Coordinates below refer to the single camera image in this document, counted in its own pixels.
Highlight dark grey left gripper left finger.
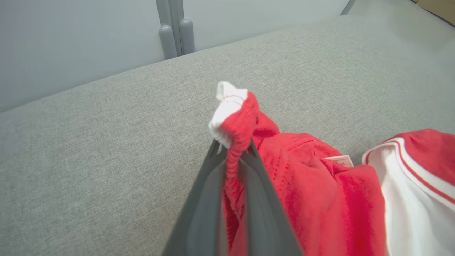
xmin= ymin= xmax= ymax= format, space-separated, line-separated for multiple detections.
xmin=162 ymin=139 xmax=228 ymax=256

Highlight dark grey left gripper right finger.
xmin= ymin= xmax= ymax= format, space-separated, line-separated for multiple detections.
xmin=238 ymin=139 xmax=305 ymax=256

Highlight red shorts with white trim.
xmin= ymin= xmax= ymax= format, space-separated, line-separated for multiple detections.
xmin=208 ymin=81 xmax=389 ymax=256

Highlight red number 23 basketball jersey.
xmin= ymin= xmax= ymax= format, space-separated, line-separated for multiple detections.
xmin=362 ymin=128 xmax=455 ymax=256

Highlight brown cardboard box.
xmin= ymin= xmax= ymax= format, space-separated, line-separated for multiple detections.
xmin=414 ymin=0 xmax=455 ymax=26

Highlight grey metal frame post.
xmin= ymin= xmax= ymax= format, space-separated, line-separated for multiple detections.
xmin=156 ymin=0 xmax=196 ymax=60
xmin=340 ymin=0 xmax=357 ymax=16

